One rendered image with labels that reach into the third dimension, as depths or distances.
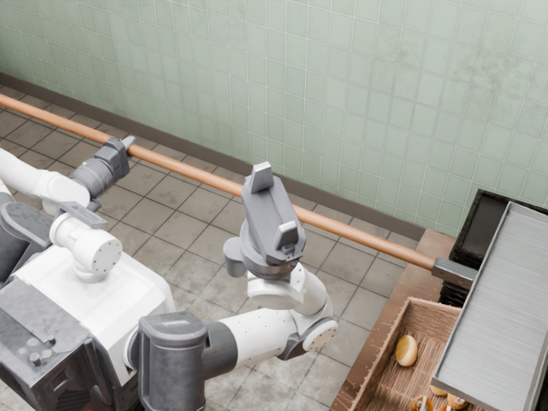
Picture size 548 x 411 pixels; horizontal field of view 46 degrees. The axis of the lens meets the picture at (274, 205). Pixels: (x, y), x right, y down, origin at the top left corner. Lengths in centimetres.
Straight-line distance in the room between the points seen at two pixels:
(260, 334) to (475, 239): 98
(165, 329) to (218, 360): 11
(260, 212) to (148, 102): 279
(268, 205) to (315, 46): 200
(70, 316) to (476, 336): 78
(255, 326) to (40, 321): 36
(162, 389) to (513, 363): 68
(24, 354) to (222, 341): 31
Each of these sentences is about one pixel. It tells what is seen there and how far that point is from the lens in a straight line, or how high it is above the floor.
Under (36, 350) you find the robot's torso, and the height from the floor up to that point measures 140.
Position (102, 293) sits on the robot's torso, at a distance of 115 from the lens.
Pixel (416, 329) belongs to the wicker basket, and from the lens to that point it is 209.
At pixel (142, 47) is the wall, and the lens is 339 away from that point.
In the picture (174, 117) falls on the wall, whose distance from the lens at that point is 352.
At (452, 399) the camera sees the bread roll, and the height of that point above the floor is 63.
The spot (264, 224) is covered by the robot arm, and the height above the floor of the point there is 169.
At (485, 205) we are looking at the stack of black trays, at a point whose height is 90.
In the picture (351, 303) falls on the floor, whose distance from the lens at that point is 288.
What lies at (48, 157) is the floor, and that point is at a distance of 377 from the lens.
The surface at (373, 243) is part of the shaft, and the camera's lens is 148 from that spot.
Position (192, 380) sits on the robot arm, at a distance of 107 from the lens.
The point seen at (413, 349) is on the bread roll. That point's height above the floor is 65.
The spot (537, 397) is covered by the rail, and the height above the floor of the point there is 144.
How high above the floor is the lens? 227
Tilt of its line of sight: 44 degrees down
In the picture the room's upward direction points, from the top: straight up
